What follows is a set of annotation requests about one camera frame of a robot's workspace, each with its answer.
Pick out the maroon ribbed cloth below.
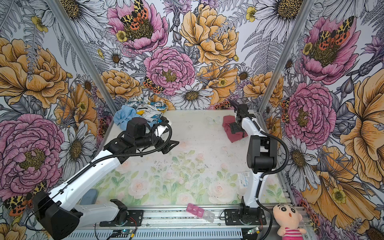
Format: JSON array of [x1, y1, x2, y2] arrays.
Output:
[[222, 116, 248, 143]]

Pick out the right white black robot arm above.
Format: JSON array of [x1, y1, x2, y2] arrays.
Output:
[[230, 101, 278, 225]]

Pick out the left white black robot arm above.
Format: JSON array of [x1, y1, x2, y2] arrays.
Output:
[[33, 117, 179, 240]]

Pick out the colourful patterned cloth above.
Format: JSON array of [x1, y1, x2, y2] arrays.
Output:
[[125, 97, 168, 127]]

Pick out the light blue cloth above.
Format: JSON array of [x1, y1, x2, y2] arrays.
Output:
[[113, 105, 141, 131]]

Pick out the white blue tissue pack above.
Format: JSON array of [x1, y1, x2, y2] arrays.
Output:
[[238, 172, 250, 189]]

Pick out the pink clear plastic case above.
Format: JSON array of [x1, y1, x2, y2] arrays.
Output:
[[186, 203, 215, 223]]

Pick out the blue grey sponge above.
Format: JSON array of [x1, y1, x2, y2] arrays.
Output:
[[79, 189, 98, 205]]

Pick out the small green circuit board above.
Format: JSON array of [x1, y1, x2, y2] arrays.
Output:
[[121, 229, 134, 235]]

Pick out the plush doll pink striped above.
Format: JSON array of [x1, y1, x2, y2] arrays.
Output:
[[273, 204, 307, 240]]

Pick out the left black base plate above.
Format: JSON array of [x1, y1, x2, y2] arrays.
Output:
[[99, 210, 144, 227]]

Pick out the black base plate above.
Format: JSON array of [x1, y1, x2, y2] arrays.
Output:
[[99, 210, 144, 227], [224, 208, 267, 226]]

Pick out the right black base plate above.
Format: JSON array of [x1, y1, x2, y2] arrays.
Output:
[[224, 208, 267, 226]]

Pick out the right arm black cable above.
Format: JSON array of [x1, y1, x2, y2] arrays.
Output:
[[255, 130, 290, 240]]

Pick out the perforated white cable tray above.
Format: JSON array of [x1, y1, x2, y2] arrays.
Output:
[[66, 228, 243, 240]]

